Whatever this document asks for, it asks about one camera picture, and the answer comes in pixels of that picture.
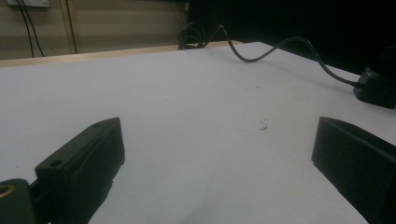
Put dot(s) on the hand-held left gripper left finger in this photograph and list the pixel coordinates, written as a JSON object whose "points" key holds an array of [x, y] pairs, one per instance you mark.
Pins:
{"points": [[84, 161]]}

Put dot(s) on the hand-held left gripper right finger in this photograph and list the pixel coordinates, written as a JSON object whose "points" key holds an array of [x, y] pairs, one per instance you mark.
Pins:
{"points": [[358, 161]]}

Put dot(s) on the white power strip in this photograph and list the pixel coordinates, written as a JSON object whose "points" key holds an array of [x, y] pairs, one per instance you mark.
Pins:
{"points": [[29, 2]]}

